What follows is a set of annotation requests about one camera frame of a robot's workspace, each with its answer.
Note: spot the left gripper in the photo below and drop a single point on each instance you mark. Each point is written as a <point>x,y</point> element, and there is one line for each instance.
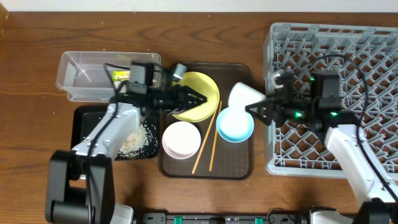
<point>179,97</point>

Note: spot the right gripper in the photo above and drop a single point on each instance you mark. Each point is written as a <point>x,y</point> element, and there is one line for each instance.
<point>276,109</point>

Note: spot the yellow plate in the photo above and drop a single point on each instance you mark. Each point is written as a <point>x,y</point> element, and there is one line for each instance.
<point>206,86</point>

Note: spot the small white green cup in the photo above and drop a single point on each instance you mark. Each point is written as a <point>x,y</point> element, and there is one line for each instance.
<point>242,95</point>

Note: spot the light blue bowl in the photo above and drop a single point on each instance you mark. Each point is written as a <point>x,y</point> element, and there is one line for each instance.
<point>234,125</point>

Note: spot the white bowl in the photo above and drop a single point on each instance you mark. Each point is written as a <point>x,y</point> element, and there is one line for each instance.
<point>181,140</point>

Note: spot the pile of rice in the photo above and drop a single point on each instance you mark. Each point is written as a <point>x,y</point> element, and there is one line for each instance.
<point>141,144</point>

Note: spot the green orange snack wrapper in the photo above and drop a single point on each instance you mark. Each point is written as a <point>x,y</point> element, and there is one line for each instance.
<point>120,75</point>

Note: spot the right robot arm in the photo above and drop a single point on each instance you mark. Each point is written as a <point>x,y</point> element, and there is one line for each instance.
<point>340,131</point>

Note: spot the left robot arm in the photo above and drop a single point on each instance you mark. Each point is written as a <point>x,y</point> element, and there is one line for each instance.
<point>80,184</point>

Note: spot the grey dishwasher rack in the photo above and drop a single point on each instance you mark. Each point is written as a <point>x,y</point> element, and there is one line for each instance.
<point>366,61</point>

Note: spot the left wooden chopstick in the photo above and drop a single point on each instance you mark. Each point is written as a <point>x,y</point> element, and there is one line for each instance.
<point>203,143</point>

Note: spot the wooden chopstick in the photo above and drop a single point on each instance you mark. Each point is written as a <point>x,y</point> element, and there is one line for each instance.
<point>203,143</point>
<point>214,140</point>

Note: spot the dark brown serving tray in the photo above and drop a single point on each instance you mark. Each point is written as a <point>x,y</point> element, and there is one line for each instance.
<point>233,161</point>

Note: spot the right wooden chopstick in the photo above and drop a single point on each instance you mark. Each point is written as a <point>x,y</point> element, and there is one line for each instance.
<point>214,140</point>

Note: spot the black tray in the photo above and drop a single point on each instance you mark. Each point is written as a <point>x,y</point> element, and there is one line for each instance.
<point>86,117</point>

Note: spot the lower clear plastic bin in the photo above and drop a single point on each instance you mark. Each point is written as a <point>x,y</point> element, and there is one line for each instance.
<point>159,83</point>

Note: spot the clear plastic bin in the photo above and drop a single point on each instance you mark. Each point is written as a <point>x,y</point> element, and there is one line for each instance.
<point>83,70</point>
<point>159,83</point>

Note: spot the upper clear plastic bin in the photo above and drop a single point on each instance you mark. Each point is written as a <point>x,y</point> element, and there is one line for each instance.
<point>83,70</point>

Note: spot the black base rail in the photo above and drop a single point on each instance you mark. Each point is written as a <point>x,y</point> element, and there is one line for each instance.
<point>278,217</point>

